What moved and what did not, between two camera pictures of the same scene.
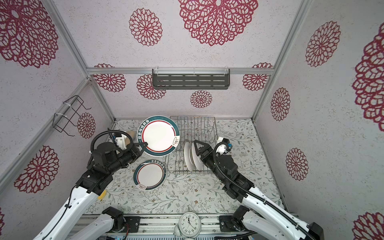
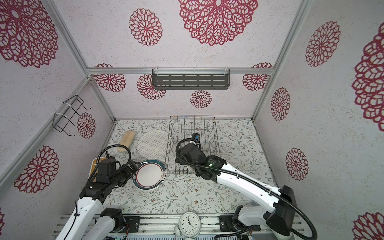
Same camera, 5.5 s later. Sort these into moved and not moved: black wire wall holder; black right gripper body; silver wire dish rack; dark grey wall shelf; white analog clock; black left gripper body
Moved: black left gripper body; black right gripper body
Not moved: black wire wall holder; dark grey wall shelf; white analog clock; silver wire dish rack
